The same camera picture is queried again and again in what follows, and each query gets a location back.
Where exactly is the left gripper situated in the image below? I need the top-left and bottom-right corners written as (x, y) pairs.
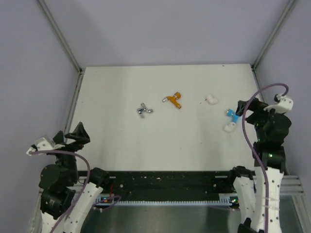
top-left (54, 122), bottom-right (90, 183)

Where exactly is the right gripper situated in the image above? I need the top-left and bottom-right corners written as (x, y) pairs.
top-left (236, 97), bottom-right (281, 140)

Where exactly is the blue water faucet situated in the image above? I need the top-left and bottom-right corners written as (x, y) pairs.
top-left (226, 109), bottom-right (240, 123)

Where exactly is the white elbow pipe fitting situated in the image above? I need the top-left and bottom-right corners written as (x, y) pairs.
top-left (224, 122), bottom-right (236, 133)

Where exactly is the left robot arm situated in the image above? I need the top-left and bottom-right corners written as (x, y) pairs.
top-left (35, 122), bottom-right (110, 233)

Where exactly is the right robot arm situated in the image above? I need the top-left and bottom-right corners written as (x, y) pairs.
top-left (226, 95), bottom-right (294, 233)

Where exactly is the white elbow fitting far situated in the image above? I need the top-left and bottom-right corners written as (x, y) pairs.
top-left (205, 94), bottom-right (219, 105)

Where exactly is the orange water faucet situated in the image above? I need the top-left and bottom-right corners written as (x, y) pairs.
top-left (162, 92), bottom-right (181, 109)

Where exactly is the chrome water faucet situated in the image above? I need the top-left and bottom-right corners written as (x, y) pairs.
top-left (137, 103), bottom-right (153, 118)

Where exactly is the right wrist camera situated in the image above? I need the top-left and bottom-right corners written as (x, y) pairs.
top-left (264, 94), bottom-right (294, 114)

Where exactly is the left aluminium frame post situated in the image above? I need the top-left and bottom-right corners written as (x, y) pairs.
top-left (36, 0), bottom-right (85, 73)

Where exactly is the aluminium frame post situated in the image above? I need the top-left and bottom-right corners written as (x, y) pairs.
top-left (36, 0), bottom-right (85, 73)
top-left (251, 0), bottom-right (298, 71)

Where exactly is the grey cable duct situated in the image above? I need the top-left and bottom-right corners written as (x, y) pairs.
top-left (94, 195), bottom-right (239, 208)

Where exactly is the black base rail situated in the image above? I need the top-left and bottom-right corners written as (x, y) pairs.
top-left (101, 171), bottom-right (235, 201)

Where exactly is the right aluminium frame post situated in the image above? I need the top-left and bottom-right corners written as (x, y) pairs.
top-left (251, 0), bottom-right (298, 71)

